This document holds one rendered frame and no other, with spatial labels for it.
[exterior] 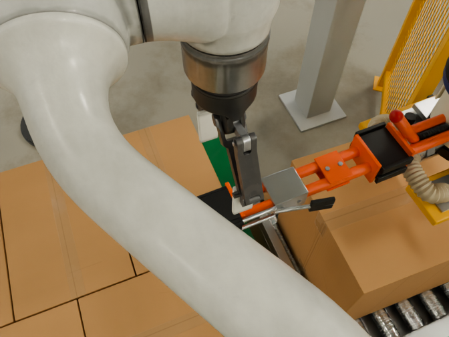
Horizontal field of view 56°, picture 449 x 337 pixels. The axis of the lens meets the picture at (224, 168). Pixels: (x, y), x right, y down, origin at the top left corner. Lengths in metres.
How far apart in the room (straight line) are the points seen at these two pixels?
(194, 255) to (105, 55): 0.16
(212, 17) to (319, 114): 2.22
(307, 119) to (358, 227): 1.46
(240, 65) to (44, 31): 0.18
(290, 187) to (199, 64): 0.41
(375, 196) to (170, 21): 0.93
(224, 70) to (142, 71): 2.41
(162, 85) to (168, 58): 0.24
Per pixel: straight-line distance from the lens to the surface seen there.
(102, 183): 0.27
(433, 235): 1.19
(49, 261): 1.60
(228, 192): 0.75
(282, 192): 0.77
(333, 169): 0.82
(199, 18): 0.35
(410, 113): 1.09
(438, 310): 1.58
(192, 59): 0.42
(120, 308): 1.47
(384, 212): 1.17
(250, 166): 0.49
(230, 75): 0.42
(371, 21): 3.29
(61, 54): 0.31
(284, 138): 2.43
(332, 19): 2.05
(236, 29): 0.37
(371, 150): 0.86
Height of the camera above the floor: 1.93
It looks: 57 degrees down
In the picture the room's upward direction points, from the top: straight up
